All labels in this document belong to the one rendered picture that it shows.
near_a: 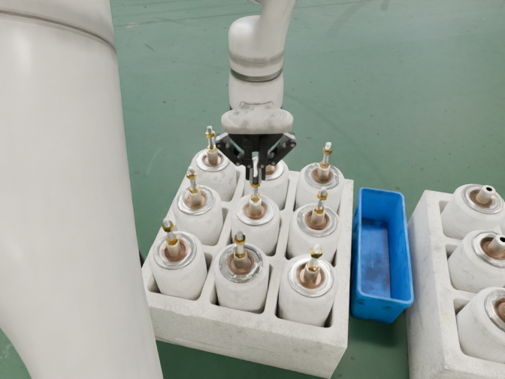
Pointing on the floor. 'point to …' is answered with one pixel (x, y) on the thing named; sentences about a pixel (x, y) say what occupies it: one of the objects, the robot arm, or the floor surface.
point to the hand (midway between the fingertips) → (255, 172)
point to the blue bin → (380, 257)
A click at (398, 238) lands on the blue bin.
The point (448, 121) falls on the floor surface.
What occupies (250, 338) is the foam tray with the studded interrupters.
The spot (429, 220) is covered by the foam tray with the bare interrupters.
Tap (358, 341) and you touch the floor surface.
